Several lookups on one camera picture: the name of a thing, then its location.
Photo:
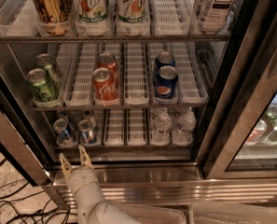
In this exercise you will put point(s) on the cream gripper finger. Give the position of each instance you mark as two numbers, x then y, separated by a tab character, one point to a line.
84	157
67	168

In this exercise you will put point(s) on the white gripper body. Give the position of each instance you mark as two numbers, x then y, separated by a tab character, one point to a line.
79	178

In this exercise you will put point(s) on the redbull can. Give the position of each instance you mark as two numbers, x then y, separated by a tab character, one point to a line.
62	114
87	133
90	115
63	129

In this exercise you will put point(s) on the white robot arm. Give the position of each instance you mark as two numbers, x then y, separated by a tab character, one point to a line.
92	206

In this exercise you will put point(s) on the front coca cola can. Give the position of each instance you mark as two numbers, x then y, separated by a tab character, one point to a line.
104	84

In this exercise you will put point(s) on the coca cola can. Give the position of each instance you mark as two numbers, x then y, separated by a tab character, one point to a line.
104	84
109	61

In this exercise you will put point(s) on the front green soda can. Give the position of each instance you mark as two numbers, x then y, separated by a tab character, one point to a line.
41	85

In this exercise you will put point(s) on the green soda can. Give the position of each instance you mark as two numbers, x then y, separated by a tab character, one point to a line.
48	63
41	85

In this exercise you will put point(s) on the rear coca cola can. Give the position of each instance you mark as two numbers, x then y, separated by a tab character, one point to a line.
109	61

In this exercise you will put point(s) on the rear green soda can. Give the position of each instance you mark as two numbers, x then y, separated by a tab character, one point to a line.
48	63

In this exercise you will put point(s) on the front pepsi can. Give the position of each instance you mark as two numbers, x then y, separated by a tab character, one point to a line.
167	78

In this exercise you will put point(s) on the pepsi can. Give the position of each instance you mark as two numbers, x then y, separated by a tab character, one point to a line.
167	78
164	58

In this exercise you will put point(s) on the rear pepsi can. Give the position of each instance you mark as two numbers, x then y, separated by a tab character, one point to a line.
164	58

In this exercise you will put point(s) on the gold tall drink can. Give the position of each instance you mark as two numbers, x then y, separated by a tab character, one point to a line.
53	13

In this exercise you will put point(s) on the red can behind glass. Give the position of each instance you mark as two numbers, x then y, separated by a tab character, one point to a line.
256	133

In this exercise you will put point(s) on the left clear plastic bin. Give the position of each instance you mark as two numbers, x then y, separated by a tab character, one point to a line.
153	215

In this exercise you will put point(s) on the clear plastic bin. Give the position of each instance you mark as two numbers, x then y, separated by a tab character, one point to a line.
153	215
230	213

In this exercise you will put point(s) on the left water bottle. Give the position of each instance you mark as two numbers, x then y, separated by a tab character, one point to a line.
161	129

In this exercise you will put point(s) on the water bottle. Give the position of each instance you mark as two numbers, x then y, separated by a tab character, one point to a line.
184	128
161	129

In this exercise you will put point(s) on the right water bottle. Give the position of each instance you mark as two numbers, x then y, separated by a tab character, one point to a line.
184	128

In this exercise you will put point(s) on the right clear plastic bin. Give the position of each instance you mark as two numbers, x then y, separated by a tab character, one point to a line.
230	213

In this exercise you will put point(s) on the green bottle behind glass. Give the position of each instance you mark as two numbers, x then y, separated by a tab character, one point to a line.
270	116

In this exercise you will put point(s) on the teas tea bottle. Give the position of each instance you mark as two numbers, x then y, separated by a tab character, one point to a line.
211	15

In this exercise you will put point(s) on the middle wire shelf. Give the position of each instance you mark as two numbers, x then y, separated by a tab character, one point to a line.
115	107

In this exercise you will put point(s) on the wire shelf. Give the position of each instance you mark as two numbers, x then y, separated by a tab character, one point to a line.
115	107
112	39

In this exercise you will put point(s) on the top wire shelf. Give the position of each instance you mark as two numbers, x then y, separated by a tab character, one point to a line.
112	39

